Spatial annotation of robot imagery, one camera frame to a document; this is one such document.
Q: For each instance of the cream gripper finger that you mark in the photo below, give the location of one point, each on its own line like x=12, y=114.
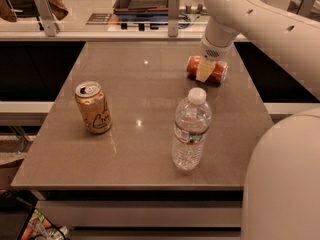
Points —
x=205, y=69

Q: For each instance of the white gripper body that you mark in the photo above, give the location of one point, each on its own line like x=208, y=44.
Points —
x=213, y=51

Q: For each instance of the orange coke can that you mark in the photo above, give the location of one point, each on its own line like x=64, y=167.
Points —
x=218, y=75

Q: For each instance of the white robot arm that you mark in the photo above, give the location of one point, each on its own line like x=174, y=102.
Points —
x=281, y=196

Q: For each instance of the tan LaCroix can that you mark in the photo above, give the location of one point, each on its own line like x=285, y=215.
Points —
x=93, y=107

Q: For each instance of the clear plastic water bottle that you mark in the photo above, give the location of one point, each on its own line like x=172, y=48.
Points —
x=192, y=120

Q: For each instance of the grey open tray bin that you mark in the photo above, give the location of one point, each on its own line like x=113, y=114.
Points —
x=143, y=0

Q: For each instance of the brown jacket on chair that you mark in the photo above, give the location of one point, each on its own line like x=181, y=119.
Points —
x=11, y=10

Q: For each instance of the grey drawer cabinet front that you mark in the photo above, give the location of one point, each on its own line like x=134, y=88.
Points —
x=147, y=215

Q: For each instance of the colourful snack bin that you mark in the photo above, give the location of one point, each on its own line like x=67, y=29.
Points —
x=40, y=228

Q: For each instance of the grey metal railing post middle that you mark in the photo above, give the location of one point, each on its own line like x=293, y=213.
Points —
x=173, y=17

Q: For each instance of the grey metal railing post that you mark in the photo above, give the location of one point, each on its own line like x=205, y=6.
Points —
x=50, y=26
x=173, y=17
x=305, y=8

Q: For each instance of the grey metal railing post right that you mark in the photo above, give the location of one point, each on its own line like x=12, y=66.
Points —
x=305, y=8

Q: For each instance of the grey metal railing post left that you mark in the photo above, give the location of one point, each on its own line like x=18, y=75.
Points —
x=50, y=26

